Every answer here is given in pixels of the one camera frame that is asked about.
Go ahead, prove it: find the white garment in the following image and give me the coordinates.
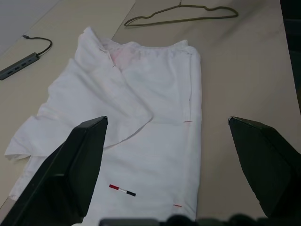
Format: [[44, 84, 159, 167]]
[[4, 26, 202, 222]]

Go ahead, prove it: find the olive green clothes hanger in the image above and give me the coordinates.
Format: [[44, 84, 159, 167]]
[[124, 0, 239, 27]]

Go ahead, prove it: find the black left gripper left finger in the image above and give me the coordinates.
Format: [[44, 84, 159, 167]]
[[0, 116, 109, 226]]

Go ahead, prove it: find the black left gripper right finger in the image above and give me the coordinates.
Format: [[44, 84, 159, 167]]
[[227, 116, 301, 219]]

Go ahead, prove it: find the grey USB hub with cable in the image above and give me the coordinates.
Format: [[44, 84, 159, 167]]
[[0, 35, 53, 81]]

